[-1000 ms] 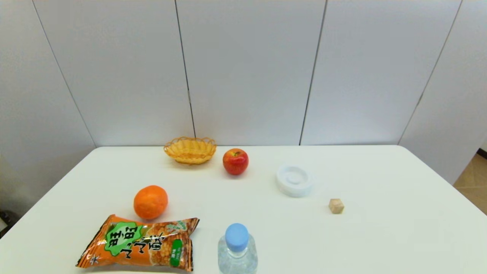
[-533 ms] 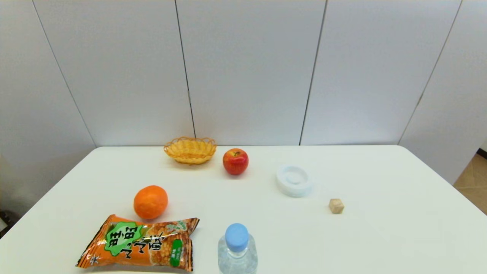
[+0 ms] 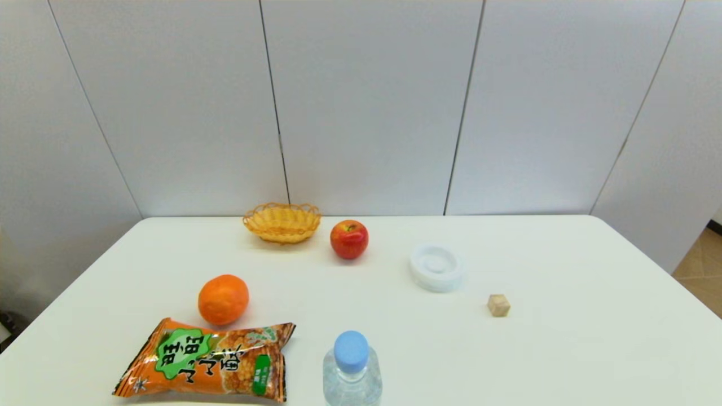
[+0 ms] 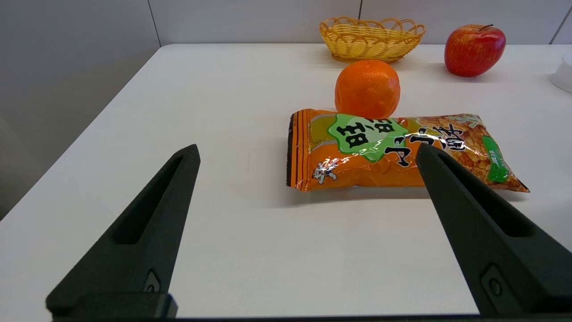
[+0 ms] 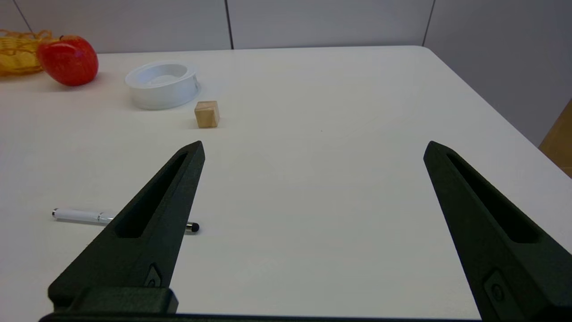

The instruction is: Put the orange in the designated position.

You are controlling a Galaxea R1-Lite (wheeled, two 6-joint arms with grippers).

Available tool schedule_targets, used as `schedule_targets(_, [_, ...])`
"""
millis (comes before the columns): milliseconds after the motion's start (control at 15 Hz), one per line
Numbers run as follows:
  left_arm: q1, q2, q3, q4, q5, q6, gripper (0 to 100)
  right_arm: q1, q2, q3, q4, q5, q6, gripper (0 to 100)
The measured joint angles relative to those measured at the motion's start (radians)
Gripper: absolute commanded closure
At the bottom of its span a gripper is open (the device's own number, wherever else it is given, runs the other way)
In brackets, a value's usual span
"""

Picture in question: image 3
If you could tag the small wooden cube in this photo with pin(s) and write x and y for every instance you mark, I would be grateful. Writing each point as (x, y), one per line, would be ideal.
(498, 305)

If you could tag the orange fruit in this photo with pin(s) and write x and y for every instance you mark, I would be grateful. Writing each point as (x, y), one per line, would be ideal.
(223, 299)

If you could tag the clear bottle with blue cap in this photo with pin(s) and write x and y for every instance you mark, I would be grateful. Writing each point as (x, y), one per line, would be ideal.
(352, 372)

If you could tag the black object on floor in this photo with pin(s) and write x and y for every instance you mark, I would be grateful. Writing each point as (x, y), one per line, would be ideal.
(8, 330)

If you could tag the red apple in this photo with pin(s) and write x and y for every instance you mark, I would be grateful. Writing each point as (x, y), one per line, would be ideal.
(349, 240)

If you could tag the white round plastic dish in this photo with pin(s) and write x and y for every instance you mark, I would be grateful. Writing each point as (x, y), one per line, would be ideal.
(436, 268)

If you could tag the yellow wicker basket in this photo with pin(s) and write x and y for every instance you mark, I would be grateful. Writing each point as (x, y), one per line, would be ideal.
(282, 223)

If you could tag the orange snack bag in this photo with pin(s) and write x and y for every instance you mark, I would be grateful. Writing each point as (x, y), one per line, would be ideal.
(208, 361)

